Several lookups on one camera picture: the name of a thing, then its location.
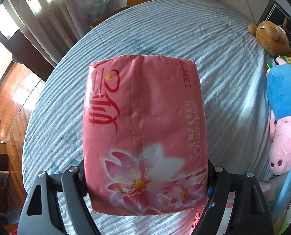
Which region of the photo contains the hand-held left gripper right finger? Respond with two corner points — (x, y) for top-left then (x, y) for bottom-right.
(192, 159), (276, 235)

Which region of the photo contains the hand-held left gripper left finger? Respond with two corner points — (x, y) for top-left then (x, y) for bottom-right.
(17, 160), (98, 235)

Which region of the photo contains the pink flower tissue pack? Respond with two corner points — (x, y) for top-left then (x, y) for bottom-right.
(82, 54), (208, 217)
(183, 204), (235, 235)

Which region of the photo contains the pink pig plush blue shirt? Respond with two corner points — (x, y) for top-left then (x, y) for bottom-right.
(267, 66), (291, 175)

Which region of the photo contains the dark wooden cabinet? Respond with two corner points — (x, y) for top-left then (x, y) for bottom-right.
(3, 28), (58, 82)

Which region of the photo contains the brown bear plush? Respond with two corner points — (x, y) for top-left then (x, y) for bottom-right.
(248, 21), (291, 57)

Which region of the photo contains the striped blue tablecloth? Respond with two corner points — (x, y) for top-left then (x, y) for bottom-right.
(22, 0), (283, 235)

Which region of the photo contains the pale curtain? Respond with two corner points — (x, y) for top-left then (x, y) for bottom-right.
(3, 0), (97, 66)

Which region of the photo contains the black printed box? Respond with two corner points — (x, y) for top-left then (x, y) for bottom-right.
(257, 0), (291, 52)

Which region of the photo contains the white plastic bag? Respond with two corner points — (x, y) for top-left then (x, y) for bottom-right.
(73, 0), (110, 22)

